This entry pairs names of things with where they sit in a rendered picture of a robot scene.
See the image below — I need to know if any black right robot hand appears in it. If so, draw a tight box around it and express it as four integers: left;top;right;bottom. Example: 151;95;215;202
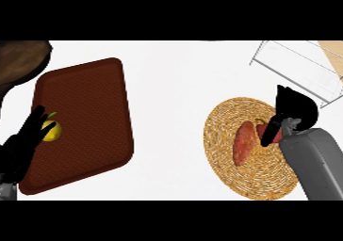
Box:
259;84;321;148

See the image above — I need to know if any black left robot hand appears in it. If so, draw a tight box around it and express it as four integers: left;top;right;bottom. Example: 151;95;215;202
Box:
0;104;58;186

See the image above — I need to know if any red bell pepper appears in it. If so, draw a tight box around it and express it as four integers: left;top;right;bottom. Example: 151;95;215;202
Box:
255;118;284;144

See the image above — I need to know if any round woven wicker placemat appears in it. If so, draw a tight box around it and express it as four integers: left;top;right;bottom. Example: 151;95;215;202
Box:
203;96;302;201

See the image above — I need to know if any yellow apple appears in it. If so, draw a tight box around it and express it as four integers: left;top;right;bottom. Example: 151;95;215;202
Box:
41;111;63;142

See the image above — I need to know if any brown rectangular tray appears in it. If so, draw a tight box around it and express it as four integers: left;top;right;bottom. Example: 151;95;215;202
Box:
19;56;135;196

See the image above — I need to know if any orange-red sweet potato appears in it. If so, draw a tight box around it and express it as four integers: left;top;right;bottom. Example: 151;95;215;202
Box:
233;120;258;167

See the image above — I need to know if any pale wooden board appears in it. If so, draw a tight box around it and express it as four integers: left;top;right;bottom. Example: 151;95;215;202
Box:
317;40;343;75

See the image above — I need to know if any dark brown frying pan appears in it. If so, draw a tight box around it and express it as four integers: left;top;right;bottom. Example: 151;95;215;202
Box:
0;40;55;126

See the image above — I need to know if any white wire tiered shelf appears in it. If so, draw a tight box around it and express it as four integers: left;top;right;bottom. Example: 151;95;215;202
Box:
249;40;343;109

